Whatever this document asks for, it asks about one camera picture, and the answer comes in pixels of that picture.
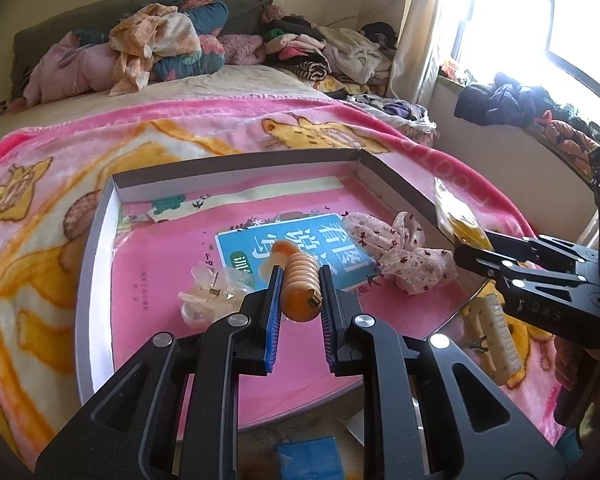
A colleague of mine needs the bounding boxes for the cream white hair comb clip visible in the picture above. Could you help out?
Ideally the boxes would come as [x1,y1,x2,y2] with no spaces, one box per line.
[464,294,522,386]

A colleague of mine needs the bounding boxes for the yellow item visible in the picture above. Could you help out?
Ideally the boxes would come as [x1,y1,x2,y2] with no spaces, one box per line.
[434,178,493,250]

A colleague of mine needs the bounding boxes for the floral fabric scrunchie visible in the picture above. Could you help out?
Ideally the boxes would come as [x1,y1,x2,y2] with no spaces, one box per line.
[342,211,458,295]

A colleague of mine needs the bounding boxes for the clear plastic hair claw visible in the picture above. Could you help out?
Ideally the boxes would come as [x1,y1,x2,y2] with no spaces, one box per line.
[178,264,256,328]

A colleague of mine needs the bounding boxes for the orange spiral hair tie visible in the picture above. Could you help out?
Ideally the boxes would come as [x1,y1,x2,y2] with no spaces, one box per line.
[270,239,323,322]

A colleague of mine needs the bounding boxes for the small blue box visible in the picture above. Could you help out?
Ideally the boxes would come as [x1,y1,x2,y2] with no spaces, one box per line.
[274,437,346,480]

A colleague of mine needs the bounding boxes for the orange patterned cloth on sill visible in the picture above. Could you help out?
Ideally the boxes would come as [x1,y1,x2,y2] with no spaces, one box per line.
[535,110,600,181]

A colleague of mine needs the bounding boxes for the shallow cardboard box tray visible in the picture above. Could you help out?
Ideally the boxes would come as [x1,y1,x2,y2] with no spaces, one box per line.
[74,150,482,400]

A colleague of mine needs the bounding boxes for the dark clothes on windowsill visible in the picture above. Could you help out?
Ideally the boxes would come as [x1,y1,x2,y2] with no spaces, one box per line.
[454,73,559,128]

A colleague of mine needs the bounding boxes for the floral laundry basket with clothes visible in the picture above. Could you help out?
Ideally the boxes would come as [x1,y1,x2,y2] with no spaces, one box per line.
[347,93,438,148]

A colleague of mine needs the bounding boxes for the pink cartoon fleece blanket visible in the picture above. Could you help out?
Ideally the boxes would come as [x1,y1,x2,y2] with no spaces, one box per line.
[0,96,566,470]

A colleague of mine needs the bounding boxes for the pile of clothes on bed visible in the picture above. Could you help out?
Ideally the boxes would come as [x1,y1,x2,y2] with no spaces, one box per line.
[220,4,399,97]

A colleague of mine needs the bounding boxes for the cream curtain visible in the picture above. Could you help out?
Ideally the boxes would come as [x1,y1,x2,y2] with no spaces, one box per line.
[388,0,441,107]

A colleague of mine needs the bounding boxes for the beige bed sheet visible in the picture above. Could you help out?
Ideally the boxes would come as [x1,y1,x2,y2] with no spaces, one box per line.
[0,65,325,140]

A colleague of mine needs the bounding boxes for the pink pillow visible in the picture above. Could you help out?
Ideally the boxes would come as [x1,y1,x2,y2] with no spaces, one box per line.
[23,32,119,108]

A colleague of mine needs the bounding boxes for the orange floral cloth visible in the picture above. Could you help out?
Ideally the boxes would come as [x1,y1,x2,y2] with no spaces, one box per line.
[108,3,200,96]

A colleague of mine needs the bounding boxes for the dark floral quilt bundle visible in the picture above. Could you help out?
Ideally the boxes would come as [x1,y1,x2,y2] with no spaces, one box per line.
[151,0,228,81]

